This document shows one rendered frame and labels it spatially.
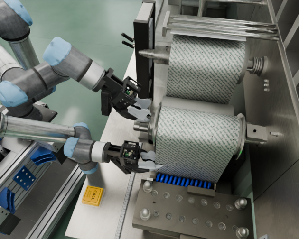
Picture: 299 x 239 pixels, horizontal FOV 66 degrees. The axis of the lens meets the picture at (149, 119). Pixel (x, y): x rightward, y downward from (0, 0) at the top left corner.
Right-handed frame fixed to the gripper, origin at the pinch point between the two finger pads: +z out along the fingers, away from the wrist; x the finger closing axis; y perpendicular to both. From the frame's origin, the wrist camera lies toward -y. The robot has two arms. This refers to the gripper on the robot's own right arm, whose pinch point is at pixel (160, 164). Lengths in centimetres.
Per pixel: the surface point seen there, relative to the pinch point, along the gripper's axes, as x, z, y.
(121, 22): 276, -99, -110
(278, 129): 2.7, 30.1, 26.4
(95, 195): -10.2, -24.7, -16.7
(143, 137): 7.6, -7.8, 4.5
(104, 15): 290, -131, -110
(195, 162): -0.2, 11.5, 6.4
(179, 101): 19.0, 3.2, 14.1
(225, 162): -0.2, 20.5, 9.6
